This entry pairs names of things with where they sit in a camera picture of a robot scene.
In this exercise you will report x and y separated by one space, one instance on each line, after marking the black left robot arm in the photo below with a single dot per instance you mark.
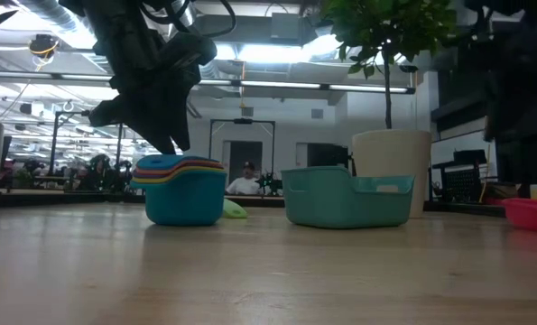
110 22

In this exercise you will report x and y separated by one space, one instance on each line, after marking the green measuring cup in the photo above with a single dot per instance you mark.
234 211

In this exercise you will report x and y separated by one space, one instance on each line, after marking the person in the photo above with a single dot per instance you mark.
245 185

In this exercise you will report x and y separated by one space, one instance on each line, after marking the small blue measuring cup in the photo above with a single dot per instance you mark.
169 161

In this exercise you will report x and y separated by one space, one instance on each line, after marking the large light blue measuring cup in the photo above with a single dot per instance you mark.
182 203

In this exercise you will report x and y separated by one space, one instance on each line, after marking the black background robot arm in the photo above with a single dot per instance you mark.
270 182

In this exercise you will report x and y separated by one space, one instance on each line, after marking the grey ceiling air unit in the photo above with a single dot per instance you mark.
272 27

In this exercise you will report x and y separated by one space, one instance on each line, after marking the long ceiling light bar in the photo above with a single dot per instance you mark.
286 84

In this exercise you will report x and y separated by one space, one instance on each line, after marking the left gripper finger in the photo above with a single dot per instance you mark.
157 133
183 128

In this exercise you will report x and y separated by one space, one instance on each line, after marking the black gantry stand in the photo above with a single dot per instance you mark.
242 121

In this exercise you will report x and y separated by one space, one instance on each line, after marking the red measuring cup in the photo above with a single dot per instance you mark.
532 214

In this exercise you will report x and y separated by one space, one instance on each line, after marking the leafy green plant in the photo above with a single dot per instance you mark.
385 22

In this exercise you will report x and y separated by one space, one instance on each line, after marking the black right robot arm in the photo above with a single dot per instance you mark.
521 81

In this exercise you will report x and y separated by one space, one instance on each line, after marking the orange measuring cup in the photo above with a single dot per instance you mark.
214 165

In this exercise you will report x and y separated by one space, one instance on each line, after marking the large white plant pot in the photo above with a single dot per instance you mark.
392 153

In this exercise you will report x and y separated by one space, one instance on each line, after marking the teal plastic basket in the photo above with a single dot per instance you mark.
340 203

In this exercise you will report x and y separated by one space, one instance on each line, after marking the yellow measuring cup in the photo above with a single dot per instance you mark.
160 181

